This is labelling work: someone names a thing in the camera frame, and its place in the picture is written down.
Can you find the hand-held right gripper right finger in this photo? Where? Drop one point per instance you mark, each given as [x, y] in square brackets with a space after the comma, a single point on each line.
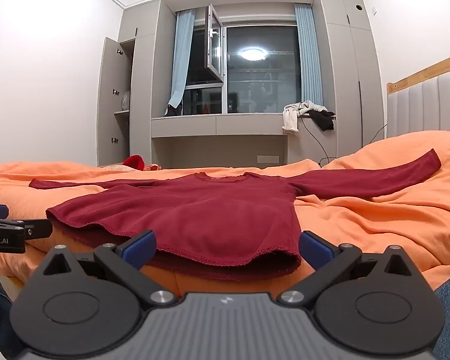
[315, 249]

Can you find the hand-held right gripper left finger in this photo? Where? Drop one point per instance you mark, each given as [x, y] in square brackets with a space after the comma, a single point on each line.
[139, 249]

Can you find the dark red long-sleeve shirt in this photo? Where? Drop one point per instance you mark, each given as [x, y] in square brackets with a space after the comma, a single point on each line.
[217, 213]

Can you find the orange bed blanket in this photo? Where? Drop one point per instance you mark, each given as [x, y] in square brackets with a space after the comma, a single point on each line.
[378, 225]

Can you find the red knitted hat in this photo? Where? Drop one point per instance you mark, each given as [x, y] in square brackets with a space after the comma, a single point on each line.
[134, 162]

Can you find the black cloth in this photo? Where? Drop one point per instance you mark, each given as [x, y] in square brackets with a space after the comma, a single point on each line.
[324, 120]

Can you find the white cloth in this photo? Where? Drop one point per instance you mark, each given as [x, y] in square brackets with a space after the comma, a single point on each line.
[290, 118]

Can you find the grey window bench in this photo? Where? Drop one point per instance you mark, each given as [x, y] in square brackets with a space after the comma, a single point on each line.
[247, 123]

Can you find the small dark bundle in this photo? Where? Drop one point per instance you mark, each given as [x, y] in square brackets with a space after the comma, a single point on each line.
[174, 110]

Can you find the clear plastic bag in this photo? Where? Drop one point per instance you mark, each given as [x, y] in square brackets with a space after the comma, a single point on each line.
[125, 100]

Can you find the grey built-in wardrobe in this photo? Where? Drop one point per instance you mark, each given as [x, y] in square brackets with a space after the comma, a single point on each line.
[337, 82]

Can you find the grey padded wooden headboard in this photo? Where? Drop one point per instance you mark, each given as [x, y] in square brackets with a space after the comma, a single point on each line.
[427, 105]

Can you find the large window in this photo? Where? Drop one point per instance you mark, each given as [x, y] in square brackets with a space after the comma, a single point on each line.
[262, 71]

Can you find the blue pleated curtain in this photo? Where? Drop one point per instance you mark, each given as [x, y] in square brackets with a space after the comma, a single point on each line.
[309, 56]

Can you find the light blue sheer curtain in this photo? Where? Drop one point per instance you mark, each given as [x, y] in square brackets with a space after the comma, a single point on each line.
[182, 56]

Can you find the open window sash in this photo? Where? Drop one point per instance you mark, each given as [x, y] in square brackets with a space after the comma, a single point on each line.
[214, 45]

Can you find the white wall socket plate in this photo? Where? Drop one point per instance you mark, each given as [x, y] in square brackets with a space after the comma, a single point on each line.
[268, 159]

